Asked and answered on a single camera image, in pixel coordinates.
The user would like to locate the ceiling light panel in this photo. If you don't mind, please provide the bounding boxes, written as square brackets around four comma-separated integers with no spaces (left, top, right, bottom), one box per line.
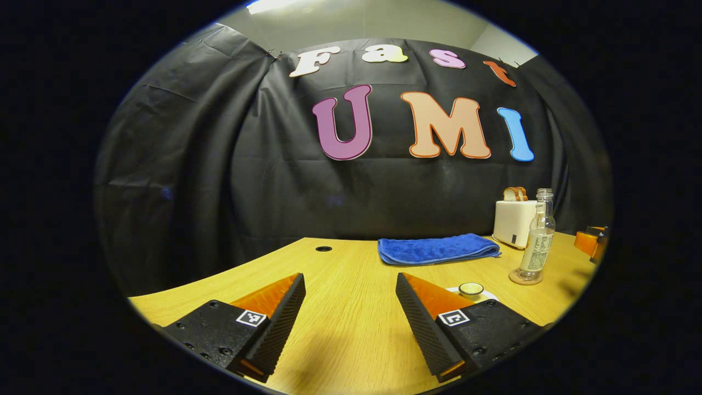
[246,0,308,14]

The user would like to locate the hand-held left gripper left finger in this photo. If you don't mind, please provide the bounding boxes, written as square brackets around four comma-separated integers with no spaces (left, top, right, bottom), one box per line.
[163,273,307,383]

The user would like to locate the blue folded towel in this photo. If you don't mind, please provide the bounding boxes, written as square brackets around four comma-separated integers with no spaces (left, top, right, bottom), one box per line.
[377,233,501,267]

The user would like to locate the white toaster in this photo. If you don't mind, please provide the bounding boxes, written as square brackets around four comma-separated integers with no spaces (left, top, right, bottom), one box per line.
[492,200,541,250]

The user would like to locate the black backdrop cloth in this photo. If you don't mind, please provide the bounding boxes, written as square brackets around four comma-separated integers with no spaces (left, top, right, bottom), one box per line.
[94,22,612,300]

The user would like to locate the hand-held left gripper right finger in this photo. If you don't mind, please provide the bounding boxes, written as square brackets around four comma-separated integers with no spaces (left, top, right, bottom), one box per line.
[395,272,546,383]

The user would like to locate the clear plastic water bottle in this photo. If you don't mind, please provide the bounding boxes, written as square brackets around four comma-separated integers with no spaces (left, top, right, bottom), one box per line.
[516,188,556,283]

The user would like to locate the round brown coaster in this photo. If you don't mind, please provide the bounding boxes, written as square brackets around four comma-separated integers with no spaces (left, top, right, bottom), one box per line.
[508,269,545,286]

